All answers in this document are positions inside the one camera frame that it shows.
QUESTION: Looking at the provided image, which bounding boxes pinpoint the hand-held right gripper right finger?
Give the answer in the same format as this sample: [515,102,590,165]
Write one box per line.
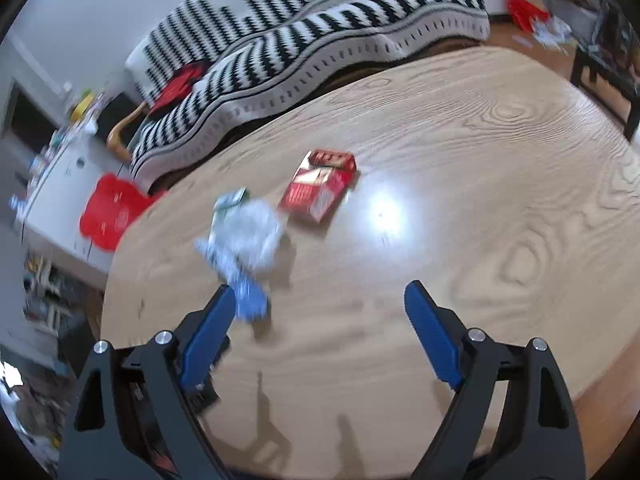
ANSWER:
[404,280,587,480]

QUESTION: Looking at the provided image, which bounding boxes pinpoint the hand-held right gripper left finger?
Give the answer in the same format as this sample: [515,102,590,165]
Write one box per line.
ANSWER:
[59,284,237,480]

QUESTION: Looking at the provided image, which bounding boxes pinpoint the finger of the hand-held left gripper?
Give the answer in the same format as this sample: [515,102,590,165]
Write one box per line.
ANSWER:
[192,335,232,415]

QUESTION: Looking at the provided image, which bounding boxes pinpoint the blue white wrapper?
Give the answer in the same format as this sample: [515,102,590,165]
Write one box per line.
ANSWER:
[194,237,271,321]

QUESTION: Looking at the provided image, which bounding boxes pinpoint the white tissue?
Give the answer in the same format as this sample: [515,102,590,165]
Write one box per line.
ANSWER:
[210,199,285,276]

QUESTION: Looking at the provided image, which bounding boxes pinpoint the grey green packet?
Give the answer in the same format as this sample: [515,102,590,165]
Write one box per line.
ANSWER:
[212,187,251,226]

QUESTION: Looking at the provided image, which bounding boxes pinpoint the red carton box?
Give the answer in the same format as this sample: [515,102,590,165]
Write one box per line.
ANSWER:
[277,148,360,225]

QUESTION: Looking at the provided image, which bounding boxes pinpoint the red plastic bear stool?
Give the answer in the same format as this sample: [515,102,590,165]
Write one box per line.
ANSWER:
[80,173,168,252]

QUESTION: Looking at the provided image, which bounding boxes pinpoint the white cabinet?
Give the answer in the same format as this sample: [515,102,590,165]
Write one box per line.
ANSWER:
[10,125,136,273]

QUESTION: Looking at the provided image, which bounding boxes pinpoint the black speaker box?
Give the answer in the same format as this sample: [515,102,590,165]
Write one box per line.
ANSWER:
[97,91,146,151]

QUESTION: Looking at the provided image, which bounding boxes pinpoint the red cushion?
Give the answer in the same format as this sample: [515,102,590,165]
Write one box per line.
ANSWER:
[150,62,208,111]

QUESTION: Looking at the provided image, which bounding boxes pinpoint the yellow box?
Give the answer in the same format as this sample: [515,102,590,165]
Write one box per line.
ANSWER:
[69,91,96,121]

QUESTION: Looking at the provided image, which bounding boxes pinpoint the dark side table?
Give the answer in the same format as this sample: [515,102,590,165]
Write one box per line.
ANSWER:
[570,0,640,141]

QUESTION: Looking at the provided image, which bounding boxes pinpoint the black white patterned sofa cover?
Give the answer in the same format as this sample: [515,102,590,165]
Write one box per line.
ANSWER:
[125,0,491,188]

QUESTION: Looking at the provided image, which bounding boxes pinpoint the crumpled white paper scraps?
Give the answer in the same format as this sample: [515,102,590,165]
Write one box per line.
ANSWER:
[530,15,573,48]

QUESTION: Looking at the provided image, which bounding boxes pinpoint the red bag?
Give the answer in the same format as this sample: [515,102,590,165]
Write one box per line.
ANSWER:
[506,0,551,31]

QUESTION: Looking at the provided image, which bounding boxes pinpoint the wooden frame sofa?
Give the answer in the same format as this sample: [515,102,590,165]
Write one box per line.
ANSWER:
[106,0,471,161]

